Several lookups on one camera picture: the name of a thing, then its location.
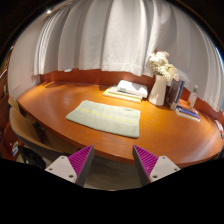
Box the flat blue book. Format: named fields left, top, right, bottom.
left=175, top=107, right=202, bottom=123

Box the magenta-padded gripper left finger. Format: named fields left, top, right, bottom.
left=44, top=144, right=95, bottom=188

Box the black bag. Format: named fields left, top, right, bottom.
left=18, top=145, right=47, bottom=170

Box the flat orange book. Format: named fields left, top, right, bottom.
left=177, top=103, right=200, bottom=116

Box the white ceramic vase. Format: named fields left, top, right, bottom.
left=147, top=73, right=168, bottom=107

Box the large yellow book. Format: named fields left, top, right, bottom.
left=102, top=87, right=144, bottom=104

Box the upright dark book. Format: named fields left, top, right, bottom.
left=165, top=78, right=183, bottom=109

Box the tan wooden chair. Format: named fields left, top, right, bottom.
left=7, top=95, right=79, bottom=158

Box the pale green yellow-striped towel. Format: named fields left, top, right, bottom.
left=65, top=99, right=141, bottom=139

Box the thin grey book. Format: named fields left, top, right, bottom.
left=107, top=85, right=144, bottom=100

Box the upright blue book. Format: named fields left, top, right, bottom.
left=173, top=80, right=185, bottom=111

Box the white curtain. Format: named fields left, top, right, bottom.
left=31, top=0, right=224, bottom=113

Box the clear plastic bottle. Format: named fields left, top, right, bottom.
left=188, top=84, right=199, bottom=109

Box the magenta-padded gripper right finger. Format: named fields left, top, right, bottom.
left=132, top=144, right=182, bottom=187

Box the white flower bouquet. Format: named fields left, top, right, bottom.
left=148, top=50, right=180, bottom=83

